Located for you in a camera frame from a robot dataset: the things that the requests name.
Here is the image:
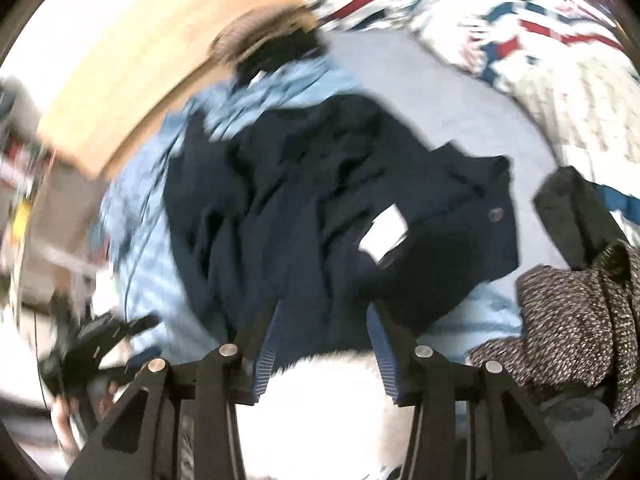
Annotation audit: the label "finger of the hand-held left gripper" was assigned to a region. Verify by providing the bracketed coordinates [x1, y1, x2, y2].
[116, 311, 162, 344]

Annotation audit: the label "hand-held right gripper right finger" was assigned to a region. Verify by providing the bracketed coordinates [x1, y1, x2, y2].
[366, 303, 581, 480]

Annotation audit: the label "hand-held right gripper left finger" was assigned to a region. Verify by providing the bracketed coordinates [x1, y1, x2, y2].
[65, 301, 284, 480]

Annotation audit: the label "navy blue collared shirt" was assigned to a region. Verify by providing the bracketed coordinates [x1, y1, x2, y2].
[162, 92, 521, 361]

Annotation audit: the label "folded black clothes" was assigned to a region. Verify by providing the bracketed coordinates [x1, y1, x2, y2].
[235, 30, 326, 86]

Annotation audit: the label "light blue striped hoodie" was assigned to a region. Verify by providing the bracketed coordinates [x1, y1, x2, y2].
[97, 57, 526, 376]

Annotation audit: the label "white fluffy pajama top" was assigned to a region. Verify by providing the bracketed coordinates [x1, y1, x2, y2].
[232, 350, 416, 480]

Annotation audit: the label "brown patterned garment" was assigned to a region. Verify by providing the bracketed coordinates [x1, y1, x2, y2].
[467, 240, 640, 428]

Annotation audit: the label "white storage shelf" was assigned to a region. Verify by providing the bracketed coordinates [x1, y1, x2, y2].
[0, 75, 111, 311]

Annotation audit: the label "grey blue duvet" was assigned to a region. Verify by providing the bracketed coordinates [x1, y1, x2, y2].
[540, 390, 618, 466]

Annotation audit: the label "dark green garment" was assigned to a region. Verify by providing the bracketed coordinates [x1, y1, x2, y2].
[532, 166, 628, 271]

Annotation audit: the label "wooden headboard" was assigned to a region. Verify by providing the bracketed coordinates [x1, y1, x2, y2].
[37, 0, 421, 178]

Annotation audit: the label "folded brown striped sweater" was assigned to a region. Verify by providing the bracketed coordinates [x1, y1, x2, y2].
[210, 5, 321, 68]

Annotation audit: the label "star striped quilt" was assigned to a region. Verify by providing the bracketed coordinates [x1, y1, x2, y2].
[410, 0, 640, 221]

